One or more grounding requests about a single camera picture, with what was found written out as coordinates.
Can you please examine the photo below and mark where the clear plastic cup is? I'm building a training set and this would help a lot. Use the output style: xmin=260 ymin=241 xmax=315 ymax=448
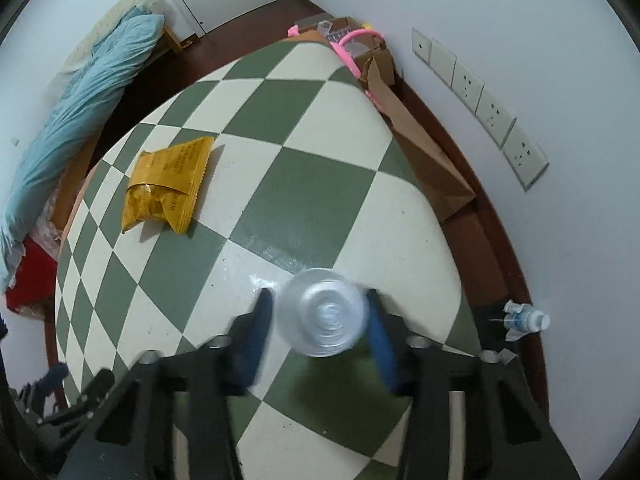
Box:
xmin=274 ymin=268 xmax=369 ymax=358

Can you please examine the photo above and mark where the plastic water bottle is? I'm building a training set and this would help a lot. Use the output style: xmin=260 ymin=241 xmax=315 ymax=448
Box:
xmin=502 ymin=300 xmax=550 ymax=342

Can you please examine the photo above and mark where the red bed sheet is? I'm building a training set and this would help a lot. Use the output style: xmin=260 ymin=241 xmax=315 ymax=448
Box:
xmin=4 ymin=236 xmax=58 ymax=321

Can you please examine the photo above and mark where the checkered pink mattress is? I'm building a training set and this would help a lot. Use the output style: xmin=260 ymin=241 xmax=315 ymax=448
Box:
xmin=29 ymin=191 xmax=62 ymax=261

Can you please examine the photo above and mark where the light blue duvet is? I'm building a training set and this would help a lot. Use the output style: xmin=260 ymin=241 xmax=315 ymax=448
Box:
xmin=1 ymin=8 xmax=165 ymax=290

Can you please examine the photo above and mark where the brown paper bag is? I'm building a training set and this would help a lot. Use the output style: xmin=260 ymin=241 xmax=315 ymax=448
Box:
xmin=361 ymin=60 xmax=475 ymax=223

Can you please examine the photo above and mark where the yellow snack wrapper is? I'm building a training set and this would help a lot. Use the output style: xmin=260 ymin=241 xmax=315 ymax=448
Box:
xmin=120 ymin=136 xmax=215 ymax=234

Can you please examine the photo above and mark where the green white checkered tablecloth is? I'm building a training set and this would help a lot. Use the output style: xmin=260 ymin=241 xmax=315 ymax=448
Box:
xmin=54 ymin=40 xmax=482 ymax=480

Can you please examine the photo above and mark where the cardboard box with toys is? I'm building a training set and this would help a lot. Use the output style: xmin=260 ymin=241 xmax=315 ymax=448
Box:
xmin=286 ymin=18 xmax=396 ymax=88

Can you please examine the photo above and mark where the pink toy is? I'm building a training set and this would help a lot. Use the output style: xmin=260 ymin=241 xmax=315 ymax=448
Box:
xmin=288 ymin=25 xmax=395 ymax=112

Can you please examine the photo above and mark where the white wall sockets strip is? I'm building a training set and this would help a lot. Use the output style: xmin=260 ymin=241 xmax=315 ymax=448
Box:
xmin=412 ymin=28 xmax=549 ymax=191

